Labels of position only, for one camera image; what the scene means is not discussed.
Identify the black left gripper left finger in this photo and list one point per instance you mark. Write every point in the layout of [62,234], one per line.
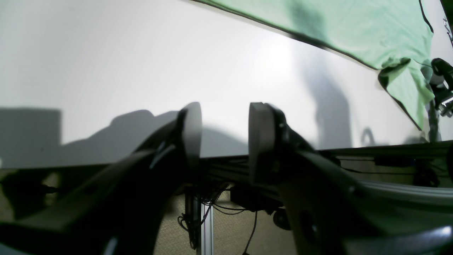
[184,133]

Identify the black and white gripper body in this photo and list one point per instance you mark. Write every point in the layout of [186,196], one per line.
[441,84]

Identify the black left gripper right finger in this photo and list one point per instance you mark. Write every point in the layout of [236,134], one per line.
[270,138]

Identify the light green T-shirt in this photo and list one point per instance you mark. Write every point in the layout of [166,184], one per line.
[391,36]

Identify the aluminium frame rail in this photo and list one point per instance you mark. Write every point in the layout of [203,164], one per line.
[354,180]

